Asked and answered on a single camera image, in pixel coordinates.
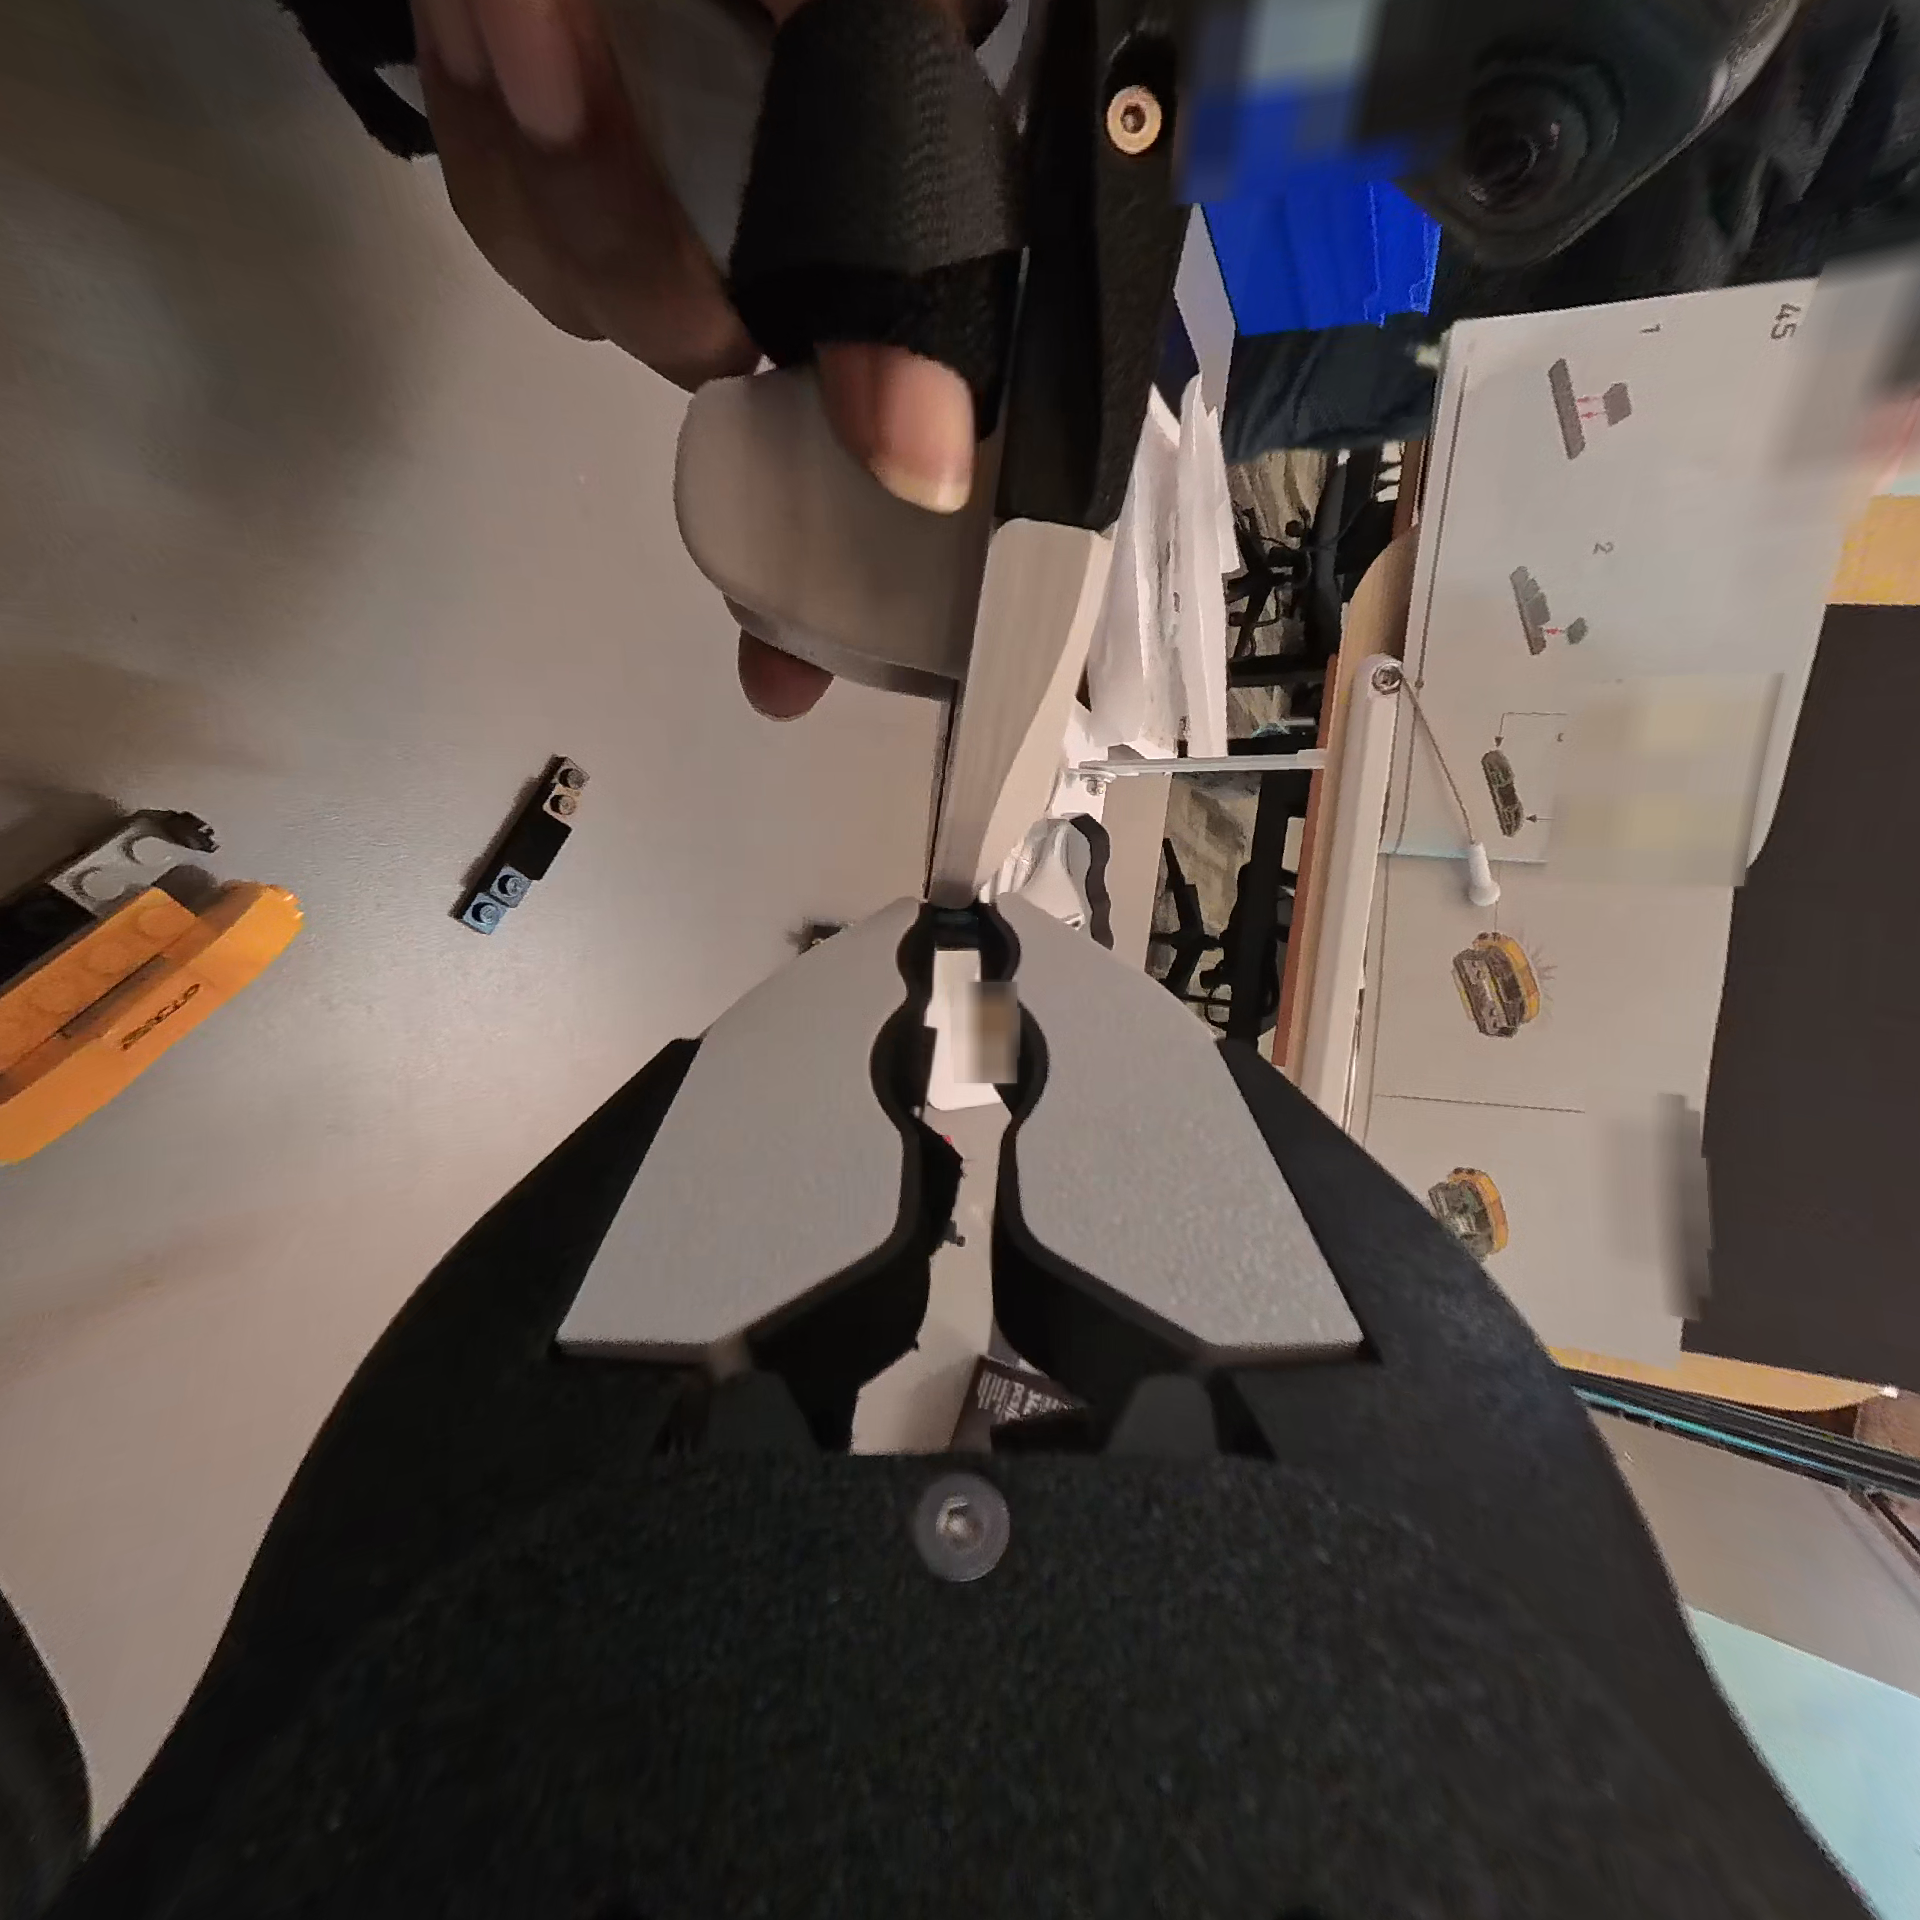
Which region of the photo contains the person's left forearm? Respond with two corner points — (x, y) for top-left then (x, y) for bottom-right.
(276, 0), (440, 162)

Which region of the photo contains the grey desk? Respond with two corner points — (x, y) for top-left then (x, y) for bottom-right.
(0, 0), (1173, 1846)

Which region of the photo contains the orange grey black brick assembly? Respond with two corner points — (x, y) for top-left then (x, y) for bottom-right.
(0, 808), (309, 1167)

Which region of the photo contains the black office chair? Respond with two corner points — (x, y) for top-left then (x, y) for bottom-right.
(1222, 449), (1359, 675)

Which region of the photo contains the black curved plastic piece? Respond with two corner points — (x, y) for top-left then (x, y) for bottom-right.
(1047, 814), (1120, 950)

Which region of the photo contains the toy car set box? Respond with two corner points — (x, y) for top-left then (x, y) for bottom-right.
(959, 1352), (1090, 1453)

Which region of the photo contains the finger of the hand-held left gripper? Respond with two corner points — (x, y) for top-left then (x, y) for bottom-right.
(927, 517), (1115, 903)

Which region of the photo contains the building instruction booklet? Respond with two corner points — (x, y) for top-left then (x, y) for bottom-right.
(1364, 275), (1892, 1359)

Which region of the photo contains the person's left hand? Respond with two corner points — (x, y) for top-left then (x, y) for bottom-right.
(411, 0), (981, 721)

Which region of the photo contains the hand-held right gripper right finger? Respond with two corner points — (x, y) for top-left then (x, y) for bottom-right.
(995, 894), (1366, 1368)

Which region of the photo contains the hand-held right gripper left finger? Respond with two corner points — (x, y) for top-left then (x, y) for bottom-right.
(555, 896), (920, 1366)

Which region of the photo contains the long black brick plate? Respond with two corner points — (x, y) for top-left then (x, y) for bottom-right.
(452, 753), (592, 937)

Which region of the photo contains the blue plastic storage bin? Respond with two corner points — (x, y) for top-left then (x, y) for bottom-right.
(1183, 187), (1445, 345)

